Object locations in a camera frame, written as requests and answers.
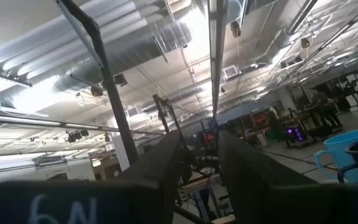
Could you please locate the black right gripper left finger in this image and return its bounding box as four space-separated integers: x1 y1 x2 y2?
0 129 181 224

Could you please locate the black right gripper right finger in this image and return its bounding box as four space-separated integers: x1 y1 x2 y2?
218 130 358 224

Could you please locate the light blue mug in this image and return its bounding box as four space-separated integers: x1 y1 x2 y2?
313 128 358 184

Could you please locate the purple lit computer tower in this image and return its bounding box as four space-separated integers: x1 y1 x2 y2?
286 126 307 144

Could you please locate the LED light bar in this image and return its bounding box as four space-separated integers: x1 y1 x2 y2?
0 112 166 137
208 0 230 119

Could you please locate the person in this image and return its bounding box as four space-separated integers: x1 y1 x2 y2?
308 88 344 133

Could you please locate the black rig frame post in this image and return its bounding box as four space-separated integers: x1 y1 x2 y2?
56 0 140 166

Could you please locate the black background rig frame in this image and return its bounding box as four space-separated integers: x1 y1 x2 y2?
152 94 186 147

